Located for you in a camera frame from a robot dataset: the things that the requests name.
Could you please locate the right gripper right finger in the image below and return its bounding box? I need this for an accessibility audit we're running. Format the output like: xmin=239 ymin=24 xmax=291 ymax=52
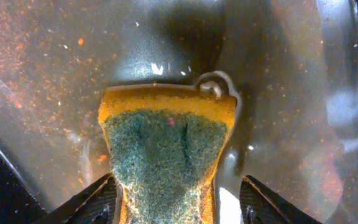
xmin=239 ymin=175 xmax=321 ymax=224

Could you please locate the black water tray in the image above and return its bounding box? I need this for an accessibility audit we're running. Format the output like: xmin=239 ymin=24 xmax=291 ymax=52
xmin=0 ymin=1 xmax=358 ymax=223

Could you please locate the green yellow sponge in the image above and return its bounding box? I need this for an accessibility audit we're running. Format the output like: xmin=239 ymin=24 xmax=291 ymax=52
xmin=98 ymin=85 xmax=237 ymax=223

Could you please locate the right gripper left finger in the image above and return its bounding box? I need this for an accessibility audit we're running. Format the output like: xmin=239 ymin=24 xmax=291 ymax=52
xmin=34 ymin=174 xmax=117 ymax=224

